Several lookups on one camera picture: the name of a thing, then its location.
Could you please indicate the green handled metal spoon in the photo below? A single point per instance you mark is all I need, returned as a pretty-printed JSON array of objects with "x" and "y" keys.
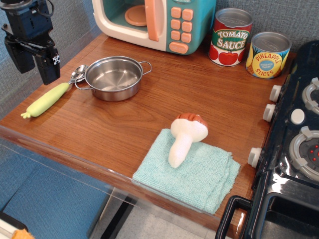
[{"x": 47, "y": 100}]

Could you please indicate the black toy stove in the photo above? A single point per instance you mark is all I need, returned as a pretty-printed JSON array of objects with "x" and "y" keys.
[{"x": 285, "y": 200}]

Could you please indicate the orange fuzzy object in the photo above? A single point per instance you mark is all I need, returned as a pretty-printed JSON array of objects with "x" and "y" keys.
[{"x": 22, "y": 234}]

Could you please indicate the small stainless steel pot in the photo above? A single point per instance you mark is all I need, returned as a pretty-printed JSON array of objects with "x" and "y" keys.
[{"x": 115, "y": 78}]

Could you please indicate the pineapple slices can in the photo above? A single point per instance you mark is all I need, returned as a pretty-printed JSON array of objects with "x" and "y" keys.
[{"x": 267, "y": 55}]

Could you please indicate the light blue folded cloth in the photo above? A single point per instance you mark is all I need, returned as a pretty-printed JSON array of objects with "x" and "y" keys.
[{"x": 201, "y": 182}]

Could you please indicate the toy mushroom brown cap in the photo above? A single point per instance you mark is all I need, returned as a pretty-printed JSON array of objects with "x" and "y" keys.
[{"x": 187, "y": 128}]

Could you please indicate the tomato sauce can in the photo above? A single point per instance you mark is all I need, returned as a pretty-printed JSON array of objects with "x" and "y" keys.
[{"x": 231, "y": 31}]

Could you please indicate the teal toy microwave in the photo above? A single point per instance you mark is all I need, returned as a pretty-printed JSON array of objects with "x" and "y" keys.
[{"x": 175, "y": 26}]

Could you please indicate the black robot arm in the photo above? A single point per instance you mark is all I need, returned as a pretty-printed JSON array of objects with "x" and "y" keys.
[{"x": 27, "y": 37}]

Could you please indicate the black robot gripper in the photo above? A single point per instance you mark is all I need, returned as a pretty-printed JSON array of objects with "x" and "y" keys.
[{"x": 30, "y": 23}]

